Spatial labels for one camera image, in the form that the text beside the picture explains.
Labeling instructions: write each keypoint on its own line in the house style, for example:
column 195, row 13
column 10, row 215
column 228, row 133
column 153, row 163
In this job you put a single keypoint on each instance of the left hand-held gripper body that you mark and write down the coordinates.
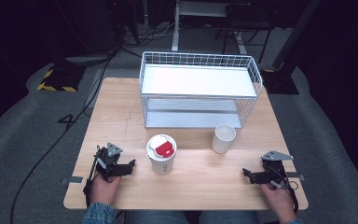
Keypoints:
column 107, row 161

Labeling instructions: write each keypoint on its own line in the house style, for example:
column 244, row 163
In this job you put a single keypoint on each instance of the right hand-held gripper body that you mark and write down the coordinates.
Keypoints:
column 275, row 169

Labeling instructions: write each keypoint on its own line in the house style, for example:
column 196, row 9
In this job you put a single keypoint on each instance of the white cup with red lid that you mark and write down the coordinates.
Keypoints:
column 161, row 154

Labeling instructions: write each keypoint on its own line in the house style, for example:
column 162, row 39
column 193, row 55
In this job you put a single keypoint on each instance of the person's left hand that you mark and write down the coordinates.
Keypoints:
column 104, row 189

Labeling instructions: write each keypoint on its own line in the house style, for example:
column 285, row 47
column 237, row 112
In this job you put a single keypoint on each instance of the person's right hand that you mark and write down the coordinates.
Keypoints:
column 278, row 199

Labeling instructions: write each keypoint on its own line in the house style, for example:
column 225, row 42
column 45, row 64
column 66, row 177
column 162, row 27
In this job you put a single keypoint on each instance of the white open cup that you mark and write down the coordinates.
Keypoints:
column 223, row 140

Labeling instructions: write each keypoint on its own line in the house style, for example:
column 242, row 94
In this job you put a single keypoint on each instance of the person's right leg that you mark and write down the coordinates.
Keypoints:
column 230, row 217

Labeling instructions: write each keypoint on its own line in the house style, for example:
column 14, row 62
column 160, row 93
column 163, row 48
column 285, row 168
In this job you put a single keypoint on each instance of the person's leg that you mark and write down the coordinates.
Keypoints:
column 158, row 217
column 230, row 217

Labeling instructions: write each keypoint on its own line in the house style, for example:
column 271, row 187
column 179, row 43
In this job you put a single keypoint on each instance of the person's left leg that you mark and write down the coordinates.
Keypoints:
column 158, row 217

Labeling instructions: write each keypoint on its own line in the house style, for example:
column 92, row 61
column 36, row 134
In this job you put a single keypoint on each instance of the yellow black striped base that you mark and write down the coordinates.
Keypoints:
column 60, row 79

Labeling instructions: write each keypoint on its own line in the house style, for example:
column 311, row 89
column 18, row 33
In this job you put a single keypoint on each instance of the black stand with base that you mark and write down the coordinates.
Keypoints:
column 284, row 62

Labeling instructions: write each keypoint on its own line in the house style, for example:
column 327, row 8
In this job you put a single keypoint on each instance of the grey metal table bracket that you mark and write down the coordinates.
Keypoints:
column 296, row 176
column 73, row 180

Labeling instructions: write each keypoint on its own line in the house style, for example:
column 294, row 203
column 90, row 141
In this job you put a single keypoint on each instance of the white table frame legs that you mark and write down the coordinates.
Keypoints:
column 146, row 34

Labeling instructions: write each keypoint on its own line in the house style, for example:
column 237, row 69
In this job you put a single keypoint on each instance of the white desk frame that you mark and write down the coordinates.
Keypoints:
column 176, row 28

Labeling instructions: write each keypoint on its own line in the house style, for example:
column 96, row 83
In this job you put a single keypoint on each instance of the black metal chair frame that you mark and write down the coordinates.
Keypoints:
column 245, row 18

